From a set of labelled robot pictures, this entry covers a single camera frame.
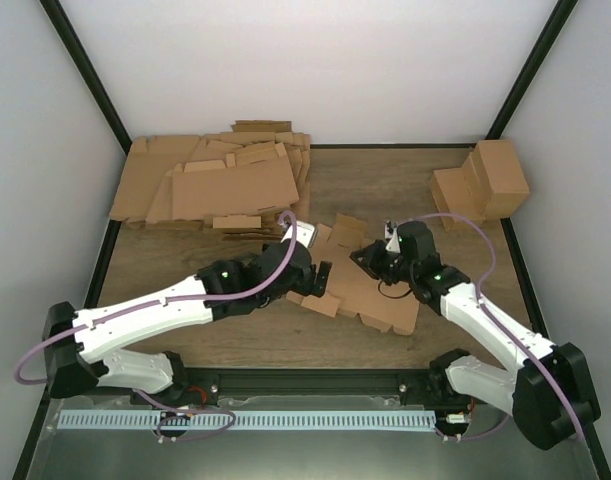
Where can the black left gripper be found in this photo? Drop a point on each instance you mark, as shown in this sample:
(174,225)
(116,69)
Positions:
(306,286)

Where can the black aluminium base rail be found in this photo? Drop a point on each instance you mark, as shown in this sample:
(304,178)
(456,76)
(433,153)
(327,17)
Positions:
(408,386)

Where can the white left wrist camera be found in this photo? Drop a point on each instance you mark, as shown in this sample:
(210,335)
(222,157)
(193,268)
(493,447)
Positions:
(304,233)

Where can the light blue slotted cable duct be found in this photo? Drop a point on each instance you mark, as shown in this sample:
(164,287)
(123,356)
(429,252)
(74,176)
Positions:
(404,420)

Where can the black right frame post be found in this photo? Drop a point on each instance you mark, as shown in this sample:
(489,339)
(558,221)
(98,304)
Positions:
(545,41)

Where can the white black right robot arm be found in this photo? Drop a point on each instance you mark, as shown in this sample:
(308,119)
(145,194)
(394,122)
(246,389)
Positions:
(547,389)

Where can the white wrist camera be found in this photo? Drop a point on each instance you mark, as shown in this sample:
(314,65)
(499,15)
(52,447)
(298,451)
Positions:
(391,237)
(304,233)

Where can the black left frame post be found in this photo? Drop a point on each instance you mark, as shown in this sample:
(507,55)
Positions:
(76,50)

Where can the black frame post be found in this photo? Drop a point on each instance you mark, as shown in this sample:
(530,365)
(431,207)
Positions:
(545,41)
(76,50)

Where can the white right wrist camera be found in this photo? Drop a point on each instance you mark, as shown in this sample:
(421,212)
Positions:
(391,237)

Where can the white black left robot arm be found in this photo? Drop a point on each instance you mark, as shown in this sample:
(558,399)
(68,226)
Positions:
(91,347)

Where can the tall folded cardboard box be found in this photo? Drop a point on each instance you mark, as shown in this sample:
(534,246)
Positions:
(495,179)

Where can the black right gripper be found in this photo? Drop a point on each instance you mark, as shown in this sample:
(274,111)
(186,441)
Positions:
(371,259)

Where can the brown cardboard box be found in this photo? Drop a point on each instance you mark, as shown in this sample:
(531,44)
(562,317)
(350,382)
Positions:
(350,291)

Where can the low folded cardboard box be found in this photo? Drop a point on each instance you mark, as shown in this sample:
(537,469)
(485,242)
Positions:
(451,194)

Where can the stack of flat cardboard blanks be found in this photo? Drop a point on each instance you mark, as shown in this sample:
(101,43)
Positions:
(234,183)

